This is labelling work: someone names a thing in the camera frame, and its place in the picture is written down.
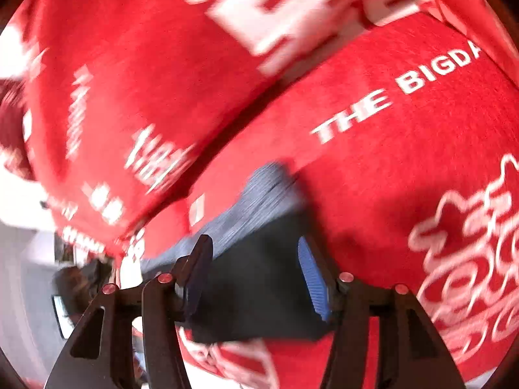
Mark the blue-grey patterned cloth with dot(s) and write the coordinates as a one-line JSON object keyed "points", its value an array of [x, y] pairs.
{"points": [[251, 206]]}

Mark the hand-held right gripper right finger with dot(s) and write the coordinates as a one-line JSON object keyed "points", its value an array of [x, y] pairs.
{"points": [[314, 283]]}

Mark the black pants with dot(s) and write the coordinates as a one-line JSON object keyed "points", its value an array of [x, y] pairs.
{"points": [[259, 291]]}

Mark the red printed bed sheet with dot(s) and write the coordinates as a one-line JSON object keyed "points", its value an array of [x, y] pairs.
{"points": [[385, 190]]}

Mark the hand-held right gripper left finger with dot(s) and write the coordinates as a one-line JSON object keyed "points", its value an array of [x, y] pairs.
{"points": [[198, 277]]}

